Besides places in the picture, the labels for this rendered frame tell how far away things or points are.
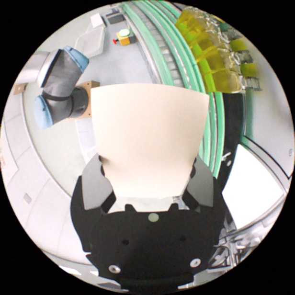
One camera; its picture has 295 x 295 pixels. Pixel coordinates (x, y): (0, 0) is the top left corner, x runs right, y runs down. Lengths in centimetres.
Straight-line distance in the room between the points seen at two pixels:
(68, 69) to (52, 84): 5
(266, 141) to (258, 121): 7
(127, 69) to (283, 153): 67
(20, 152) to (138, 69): 346
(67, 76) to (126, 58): 33
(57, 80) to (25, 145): 335
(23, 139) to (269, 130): 396
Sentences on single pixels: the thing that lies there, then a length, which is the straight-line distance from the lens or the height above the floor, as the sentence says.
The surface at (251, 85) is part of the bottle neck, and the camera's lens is 22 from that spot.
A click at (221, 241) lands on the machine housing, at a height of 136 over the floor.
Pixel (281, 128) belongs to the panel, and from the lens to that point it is 35.
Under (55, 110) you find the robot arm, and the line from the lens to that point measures 33.
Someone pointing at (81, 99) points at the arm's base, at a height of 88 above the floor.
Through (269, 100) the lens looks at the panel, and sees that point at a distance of 35.
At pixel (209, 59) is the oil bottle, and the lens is 28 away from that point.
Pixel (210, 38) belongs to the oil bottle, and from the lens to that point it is 27.
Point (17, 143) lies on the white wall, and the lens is 357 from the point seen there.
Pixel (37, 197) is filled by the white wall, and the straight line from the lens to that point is 346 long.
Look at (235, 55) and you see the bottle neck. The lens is 25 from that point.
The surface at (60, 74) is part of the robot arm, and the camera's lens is 28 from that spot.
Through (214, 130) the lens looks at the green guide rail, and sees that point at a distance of 44.
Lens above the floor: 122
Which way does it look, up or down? 61 degrees down
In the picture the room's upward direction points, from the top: 177 degrees clockwise
